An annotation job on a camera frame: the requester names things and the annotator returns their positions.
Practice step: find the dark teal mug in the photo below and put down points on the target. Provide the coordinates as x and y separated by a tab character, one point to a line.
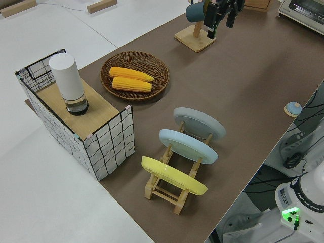
195	11

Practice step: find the wooden shelf board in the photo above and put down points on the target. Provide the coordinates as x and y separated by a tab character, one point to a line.
83	114

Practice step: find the wooden plate rack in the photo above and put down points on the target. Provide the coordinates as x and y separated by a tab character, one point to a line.
165	196

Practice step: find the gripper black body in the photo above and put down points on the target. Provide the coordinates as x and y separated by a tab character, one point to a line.
229	5

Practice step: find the cream toaster oven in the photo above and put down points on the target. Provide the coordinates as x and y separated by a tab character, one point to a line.
303	10

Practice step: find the light blue round plate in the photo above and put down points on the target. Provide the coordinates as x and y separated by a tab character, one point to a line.
187	145

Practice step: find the yellow corn cob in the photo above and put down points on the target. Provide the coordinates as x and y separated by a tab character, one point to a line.
131	84
131	74

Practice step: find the yellow round plate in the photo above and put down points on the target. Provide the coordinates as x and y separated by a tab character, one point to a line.
174	177

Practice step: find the wooden mug tree stand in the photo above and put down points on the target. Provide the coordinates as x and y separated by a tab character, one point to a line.
195	38

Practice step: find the short wooden block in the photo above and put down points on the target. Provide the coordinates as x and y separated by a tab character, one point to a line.
101	6

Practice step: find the blue call bell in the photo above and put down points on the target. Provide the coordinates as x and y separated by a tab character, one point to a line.
292	108

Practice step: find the brown wicker basket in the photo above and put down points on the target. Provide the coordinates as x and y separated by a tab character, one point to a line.
159	73

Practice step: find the long wooden block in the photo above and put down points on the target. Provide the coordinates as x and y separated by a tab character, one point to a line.
15	8

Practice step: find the white cylinder bottle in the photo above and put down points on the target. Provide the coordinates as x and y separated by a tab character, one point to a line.
67	76

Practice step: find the gray round plate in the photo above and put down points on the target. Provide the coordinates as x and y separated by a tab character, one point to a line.
200	121

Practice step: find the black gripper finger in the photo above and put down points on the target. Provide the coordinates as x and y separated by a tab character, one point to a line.
231	17
211	17

